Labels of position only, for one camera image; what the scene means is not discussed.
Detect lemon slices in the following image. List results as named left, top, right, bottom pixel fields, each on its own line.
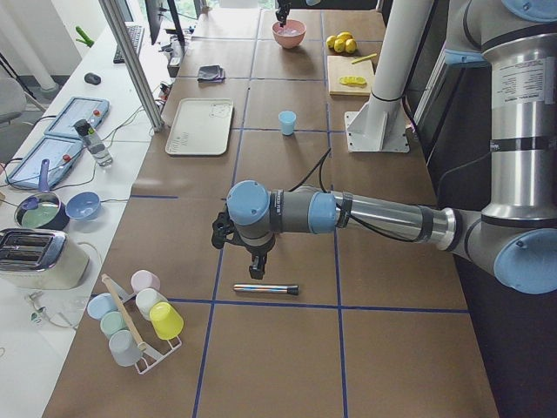
left=339, top=76, right=367, bottom=86

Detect aluminium frame post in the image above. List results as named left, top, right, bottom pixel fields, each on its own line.
left=99, top=0, right=164, bottom=132

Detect pink plastic cup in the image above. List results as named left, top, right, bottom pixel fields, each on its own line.
left=131, top=270, right=161, bottom=293

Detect grey purple folded cloth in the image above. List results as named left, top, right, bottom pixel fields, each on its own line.
left=197, top=64, right=225, bottom=83

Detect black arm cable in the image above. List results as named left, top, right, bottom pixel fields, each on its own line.
left=289, top=147, right=419, bottom=243

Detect yellow plastic cup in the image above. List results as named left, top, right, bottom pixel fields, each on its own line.
left=150, top=301, right=185, bottom=340

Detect blue teach pendant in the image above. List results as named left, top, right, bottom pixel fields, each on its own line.
left=4, top=135, right=84, bottom=192
left=44, top=97, right=110, bottom=139

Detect light blue rack cup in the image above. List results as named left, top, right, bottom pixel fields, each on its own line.
left=86, top=293, right=117, bottom=320

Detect black keyboard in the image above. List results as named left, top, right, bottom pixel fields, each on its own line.
left=112, top=24, right=145, bottom=64

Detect grey plastic cup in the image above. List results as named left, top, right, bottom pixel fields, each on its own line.
left=109, top=329, right=142, bottom=367

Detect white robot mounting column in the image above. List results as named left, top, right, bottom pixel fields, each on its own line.
left=345, top=0, right=434, bottom=152

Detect cream toaster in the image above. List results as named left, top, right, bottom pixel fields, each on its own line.
left=1, top=228, right=89, bottom=290

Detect light blue plastic cup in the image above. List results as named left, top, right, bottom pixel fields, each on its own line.
left=278, top=111, right=297, bottom=136

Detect blue small bowl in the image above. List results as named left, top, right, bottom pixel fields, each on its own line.
left=65, top=192, right=101, bottom=220

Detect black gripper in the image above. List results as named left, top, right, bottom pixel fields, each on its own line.
left=211, top=211, right=275, bottom=280
left=277, top=0, right=291, bottom=17

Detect cream bear serving tray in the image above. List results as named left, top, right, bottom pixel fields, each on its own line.
left=164, top=98, right=233, bottom=156

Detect yellow plastic knife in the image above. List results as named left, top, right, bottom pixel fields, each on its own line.
left=351, top=53, right=378, bottom=64

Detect white plastic cup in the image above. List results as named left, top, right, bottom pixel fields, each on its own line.
left=135, top=287, right=168, bottom=321

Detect mint green plastic cup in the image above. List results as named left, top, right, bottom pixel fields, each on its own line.
left=100, top=311, right=128, bottom=340

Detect wooden cutting board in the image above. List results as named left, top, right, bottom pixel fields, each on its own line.
left=327, top=56, right=375, bottom=97

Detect steel muddler black tip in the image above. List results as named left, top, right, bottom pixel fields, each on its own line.
left=232, top=283, right=300, bottom=298

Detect pink bowl of ice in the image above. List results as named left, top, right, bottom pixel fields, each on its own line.
left=272, top=19, right=306, bottom=49

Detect grey computer mouse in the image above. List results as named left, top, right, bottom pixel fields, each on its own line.
left=84, top=72, right=102, bottom=85

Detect clear water bottle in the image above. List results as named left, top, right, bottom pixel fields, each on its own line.
left=73, top=119, right=113, bottom=167

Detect purple saucepan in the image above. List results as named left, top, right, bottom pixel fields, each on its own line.
left=14, top=158, right=70, bottom=231

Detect white cup rack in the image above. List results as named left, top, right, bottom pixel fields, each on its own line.
left=101, top=273, right=183, bottom=375

